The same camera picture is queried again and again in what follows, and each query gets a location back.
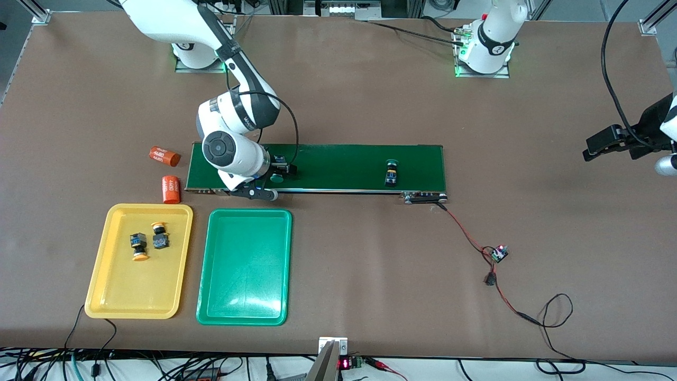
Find orange cylinder printed 4680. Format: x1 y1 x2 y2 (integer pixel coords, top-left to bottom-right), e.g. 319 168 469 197
161 175 181 205
149 146 181 168

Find yellow mushroom push button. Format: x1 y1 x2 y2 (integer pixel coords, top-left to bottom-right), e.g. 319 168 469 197
151 222 170 250
130 232 150 262

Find green conveyor belt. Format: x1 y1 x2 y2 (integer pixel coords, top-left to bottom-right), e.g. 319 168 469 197
184 141 449 205

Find green plastic tray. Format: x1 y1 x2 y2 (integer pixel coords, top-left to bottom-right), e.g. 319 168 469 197
196 208 293 326

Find silver device with lights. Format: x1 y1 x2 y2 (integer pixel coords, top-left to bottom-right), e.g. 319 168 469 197
304 0 382 21

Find yellow plastic tray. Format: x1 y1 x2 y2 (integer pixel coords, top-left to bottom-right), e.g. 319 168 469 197
85 203 194 320

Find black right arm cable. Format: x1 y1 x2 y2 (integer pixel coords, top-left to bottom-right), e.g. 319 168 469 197
227 63 299 166

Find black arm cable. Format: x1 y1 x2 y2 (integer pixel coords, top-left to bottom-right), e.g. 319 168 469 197
227 63 299 166
601 0 656 149

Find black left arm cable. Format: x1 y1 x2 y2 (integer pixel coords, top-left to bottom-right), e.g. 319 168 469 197
601 0 656 149

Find aluminium frame profile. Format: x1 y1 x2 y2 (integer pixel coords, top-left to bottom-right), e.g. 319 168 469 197
638 0 677 37
19 0 52 25

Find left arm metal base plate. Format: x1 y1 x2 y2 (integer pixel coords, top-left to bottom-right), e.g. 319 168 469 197
454 29 511 79

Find red black twin wire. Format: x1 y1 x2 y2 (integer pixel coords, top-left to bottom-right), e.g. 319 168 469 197
436 203 540 324

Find black base power cable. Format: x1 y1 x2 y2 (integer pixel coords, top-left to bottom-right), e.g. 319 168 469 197
368 16 466 48

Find black looped power cable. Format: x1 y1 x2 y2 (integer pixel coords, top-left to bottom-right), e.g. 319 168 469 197
537 294 677 377

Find grey metal stand bracket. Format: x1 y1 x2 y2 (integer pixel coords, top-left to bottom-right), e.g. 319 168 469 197
306 337 350 381

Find thin black table cable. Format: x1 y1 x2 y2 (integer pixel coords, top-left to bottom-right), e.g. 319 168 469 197
63 304 86 350
93 317 118 377

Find tangled black floor cables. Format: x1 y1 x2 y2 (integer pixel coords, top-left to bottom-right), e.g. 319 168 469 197
0 347 318 381

